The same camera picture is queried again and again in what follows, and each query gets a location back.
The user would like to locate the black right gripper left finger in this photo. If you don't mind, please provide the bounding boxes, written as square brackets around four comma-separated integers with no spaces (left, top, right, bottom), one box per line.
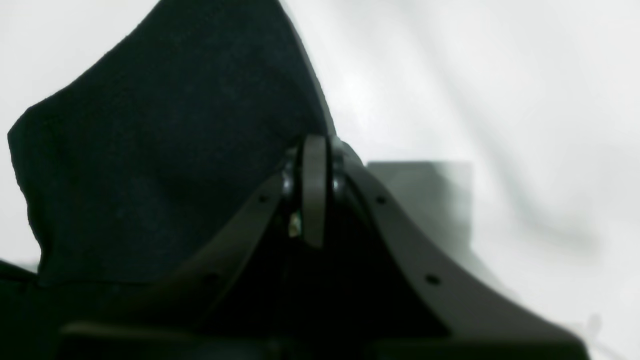
[60,155,298,360]

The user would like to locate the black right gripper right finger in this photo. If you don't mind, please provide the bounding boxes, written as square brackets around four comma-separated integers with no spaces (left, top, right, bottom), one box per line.
[330,140,589,360]

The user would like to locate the black T-shirt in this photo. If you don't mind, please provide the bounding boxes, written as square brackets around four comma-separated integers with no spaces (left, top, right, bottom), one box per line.
[0,0,329,360]

